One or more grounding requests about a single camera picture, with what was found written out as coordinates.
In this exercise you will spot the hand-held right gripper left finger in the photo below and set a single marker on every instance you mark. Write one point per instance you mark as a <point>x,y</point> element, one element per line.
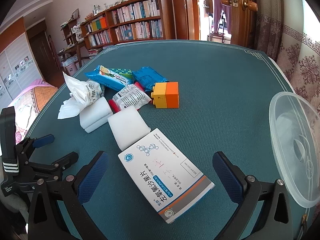
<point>93,177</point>

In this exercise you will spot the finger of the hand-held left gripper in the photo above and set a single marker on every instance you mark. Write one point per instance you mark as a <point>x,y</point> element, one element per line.
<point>43,140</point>
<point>63,161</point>

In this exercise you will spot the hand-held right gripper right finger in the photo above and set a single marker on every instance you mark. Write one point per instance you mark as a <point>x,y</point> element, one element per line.
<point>226,175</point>

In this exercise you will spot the white and blue medicine box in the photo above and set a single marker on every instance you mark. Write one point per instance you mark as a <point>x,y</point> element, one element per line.
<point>165,175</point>

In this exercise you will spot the white sponge block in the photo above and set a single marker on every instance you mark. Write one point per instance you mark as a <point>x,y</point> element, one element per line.
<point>93,116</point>
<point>130,127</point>

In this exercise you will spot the white printed plastic bag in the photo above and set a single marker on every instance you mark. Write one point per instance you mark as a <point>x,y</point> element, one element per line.
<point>82,90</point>

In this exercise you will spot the clear plastic bowl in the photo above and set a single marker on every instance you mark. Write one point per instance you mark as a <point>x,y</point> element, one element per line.
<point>282,130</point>

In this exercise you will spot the blue noodle picture snack packet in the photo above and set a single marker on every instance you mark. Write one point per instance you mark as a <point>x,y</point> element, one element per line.
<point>107,80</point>

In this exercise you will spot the white packet with red edges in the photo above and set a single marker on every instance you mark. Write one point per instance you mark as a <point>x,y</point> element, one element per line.
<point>130,97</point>

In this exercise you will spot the yellow and orange toy block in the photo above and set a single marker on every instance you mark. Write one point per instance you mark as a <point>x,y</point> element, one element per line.
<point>166,95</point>

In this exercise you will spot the plain blue snack packet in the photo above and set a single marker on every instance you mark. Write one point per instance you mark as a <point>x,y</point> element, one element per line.
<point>147,77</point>

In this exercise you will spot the white tissue paper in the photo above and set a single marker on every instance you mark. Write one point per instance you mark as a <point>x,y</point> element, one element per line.
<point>67,110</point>

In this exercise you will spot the bed with pink blanket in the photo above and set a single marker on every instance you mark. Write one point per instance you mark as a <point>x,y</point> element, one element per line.
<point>32,100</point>

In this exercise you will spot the teal table mat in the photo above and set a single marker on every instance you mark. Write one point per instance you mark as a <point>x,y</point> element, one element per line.
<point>220,105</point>

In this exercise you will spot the white sliding door wardrobe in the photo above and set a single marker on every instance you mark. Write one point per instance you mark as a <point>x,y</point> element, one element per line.
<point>15,65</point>

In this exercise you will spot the pink bin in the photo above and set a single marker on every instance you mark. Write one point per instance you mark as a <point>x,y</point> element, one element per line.
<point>71,68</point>

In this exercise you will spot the dark wooden door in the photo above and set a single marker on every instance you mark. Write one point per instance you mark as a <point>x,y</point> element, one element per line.
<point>40,45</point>

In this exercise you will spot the stack of books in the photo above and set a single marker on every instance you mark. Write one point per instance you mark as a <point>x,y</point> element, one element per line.
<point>96,52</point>

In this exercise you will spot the green snack packet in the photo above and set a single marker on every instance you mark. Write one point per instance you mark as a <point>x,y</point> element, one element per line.
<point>123,72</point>

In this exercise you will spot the small wooden shelf unit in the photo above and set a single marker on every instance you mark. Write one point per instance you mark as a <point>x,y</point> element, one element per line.
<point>70,37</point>

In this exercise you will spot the patterned purple white curtain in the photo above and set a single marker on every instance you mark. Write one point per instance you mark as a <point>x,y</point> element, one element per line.
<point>295,55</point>

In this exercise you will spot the rows of books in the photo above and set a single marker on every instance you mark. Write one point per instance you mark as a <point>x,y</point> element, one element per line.
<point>135,12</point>

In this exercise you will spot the hanging purple clothes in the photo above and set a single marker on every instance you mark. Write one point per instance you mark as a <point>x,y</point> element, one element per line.
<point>221,12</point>

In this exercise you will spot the wooden bookshelf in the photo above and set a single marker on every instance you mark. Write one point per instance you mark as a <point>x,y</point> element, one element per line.
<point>167,17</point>

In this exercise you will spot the wooden door frame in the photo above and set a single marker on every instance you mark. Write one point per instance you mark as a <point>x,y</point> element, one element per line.
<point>187,10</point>

